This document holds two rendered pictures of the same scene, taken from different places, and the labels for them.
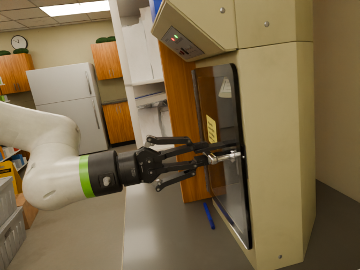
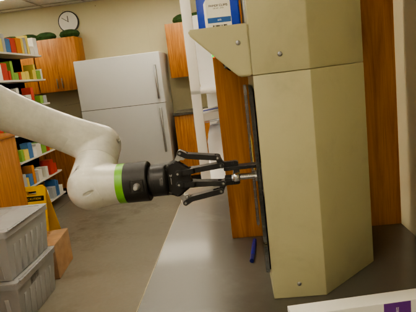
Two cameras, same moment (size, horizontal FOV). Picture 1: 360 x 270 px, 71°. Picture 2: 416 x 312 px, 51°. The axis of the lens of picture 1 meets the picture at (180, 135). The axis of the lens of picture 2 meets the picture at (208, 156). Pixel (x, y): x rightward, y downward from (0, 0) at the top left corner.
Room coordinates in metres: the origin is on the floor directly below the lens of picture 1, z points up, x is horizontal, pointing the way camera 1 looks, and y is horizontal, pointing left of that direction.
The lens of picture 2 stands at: (-0.40, -0.21, 1.42)
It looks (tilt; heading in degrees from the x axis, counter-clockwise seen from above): 10 degrees down; 13
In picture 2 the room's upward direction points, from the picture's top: 7 degrees counter-clockwise
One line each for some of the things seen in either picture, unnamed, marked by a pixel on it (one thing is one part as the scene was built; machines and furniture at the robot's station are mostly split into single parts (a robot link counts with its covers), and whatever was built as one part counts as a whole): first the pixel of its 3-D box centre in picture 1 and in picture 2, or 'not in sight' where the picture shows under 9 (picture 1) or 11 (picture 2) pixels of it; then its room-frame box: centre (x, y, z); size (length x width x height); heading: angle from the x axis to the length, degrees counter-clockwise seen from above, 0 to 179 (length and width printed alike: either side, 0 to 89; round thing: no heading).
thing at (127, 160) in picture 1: (141, 165); (171, 178); (0.53, 0.09, 1.20); 0.09 x 0.07 x 0.08; 98
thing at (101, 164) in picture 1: (107, 173); (139, 182); (0.52, 0.17, 1.20); 0.12 x 0.06 x 0.09; 8
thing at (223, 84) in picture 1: (218, 147); (255, 168); (0.62, -0.09, 1.19); 0.30 x 0.01 x 0.40; 8
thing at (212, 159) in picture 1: (215, 154); (243, 173); (0.54, -0.07, 1.20); 0.10 x 0.05 x 0.03; 8
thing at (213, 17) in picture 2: not in sight; (217, 15); (0.54, -0.05, 1.54); 0.05 x 0.05 x 0.06; 17
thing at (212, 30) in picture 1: (184, 37); (222, 56); (0.61, -0.04, 1.46); 0.32 x 0.11 x 0.10; 8
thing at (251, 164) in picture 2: (208, 147); (239, 166); (0.56, -0.06, 1.21); 0.07 x 0.03 x 0.01; 98
